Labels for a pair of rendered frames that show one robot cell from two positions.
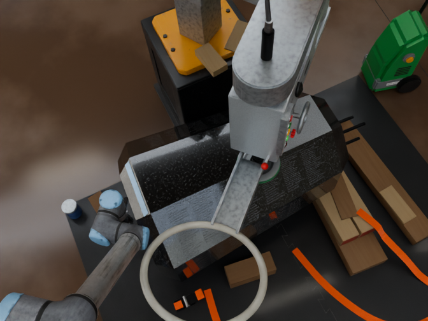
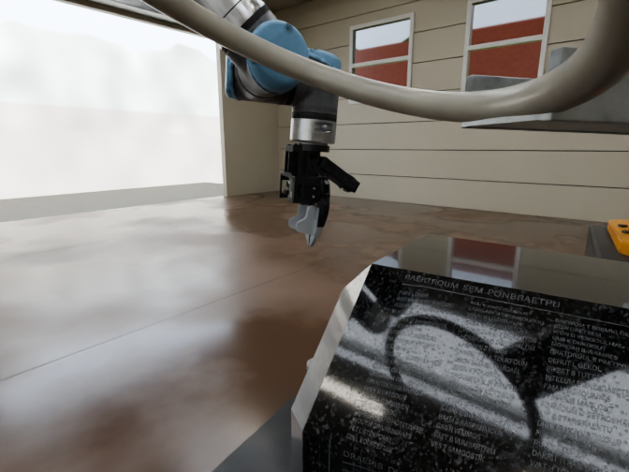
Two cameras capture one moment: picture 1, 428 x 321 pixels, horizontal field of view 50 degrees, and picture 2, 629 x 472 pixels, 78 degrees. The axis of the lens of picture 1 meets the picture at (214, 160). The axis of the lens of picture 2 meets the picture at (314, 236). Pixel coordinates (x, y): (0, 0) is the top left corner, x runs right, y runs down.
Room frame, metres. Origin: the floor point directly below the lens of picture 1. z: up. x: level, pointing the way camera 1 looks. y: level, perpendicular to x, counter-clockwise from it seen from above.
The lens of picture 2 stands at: (0.24, -0.18, 1.06)
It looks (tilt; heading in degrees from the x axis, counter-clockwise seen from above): 13 degrees down; 52
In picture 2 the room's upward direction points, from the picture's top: straight up
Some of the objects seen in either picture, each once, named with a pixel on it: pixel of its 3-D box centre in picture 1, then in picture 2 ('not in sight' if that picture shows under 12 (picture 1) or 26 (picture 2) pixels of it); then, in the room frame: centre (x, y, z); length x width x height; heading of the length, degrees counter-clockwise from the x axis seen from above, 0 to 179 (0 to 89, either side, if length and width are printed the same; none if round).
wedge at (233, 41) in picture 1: (238, 36); not in sight; (1.86, -0.24, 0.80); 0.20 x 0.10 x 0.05; 148
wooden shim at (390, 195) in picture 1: (397, 204); not in sight; (0.93, -1.15, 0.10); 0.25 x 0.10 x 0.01; 23
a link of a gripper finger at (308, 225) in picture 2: not in sight; (307, 227); (0.71, 0.44, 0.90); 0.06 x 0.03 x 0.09; 170
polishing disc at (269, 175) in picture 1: (258, 162); not in sight; (0.98, -0.22, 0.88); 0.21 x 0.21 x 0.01
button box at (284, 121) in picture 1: (284, 130); not in sight; (0.87, -0.29, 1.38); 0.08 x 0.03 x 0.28; 152
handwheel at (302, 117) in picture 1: (295, 115); not in sight; (1.03, -0.38, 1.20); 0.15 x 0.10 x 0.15; 152
